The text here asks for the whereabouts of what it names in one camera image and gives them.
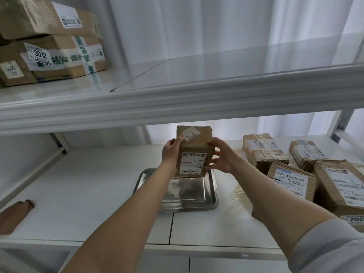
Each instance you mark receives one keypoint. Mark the person's right hand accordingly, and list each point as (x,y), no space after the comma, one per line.
(229,159)

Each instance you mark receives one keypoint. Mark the person's left hand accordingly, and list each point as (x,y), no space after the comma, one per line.
(169,156)

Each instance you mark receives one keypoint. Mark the person's left thumb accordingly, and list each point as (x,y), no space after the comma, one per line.
(177,140)

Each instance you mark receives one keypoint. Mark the person's right thumb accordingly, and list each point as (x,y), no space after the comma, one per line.
(216,142)

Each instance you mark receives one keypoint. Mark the small labelled cardboard box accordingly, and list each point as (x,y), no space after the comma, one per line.
(196,144)

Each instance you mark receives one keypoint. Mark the person's left forearm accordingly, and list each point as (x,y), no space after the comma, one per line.
(125,218)

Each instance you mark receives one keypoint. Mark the person's right forearm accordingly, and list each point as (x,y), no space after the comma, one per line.
(273,201)

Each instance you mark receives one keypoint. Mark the white metal shelf rack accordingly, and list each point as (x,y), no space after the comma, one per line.
(182,95)

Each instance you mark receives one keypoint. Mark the clear-taped cardboard box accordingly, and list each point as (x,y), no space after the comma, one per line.
(263,149)

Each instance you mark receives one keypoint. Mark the silver metal tray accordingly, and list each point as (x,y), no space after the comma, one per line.
(184,193)

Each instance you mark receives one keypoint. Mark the barcode-labelled cardboard box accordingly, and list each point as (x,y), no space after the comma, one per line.
(293,179)

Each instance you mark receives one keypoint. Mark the small crumpled cardboard box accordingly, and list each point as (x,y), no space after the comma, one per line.
(307,152)

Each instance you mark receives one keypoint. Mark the large worn cardboard box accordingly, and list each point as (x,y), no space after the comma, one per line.
(341,184)

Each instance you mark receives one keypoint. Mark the green-taped cardboard box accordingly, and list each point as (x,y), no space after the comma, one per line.
(62,56)

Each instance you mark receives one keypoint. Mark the grey sleeve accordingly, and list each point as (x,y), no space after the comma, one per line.
(332,247)

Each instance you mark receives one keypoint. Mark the brown cardboard piece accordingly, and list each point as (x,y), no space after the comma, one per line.
(15,214)

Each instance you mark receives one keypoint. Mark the large flat cardboard box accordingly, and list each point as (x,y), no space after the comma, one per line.
(31,17)

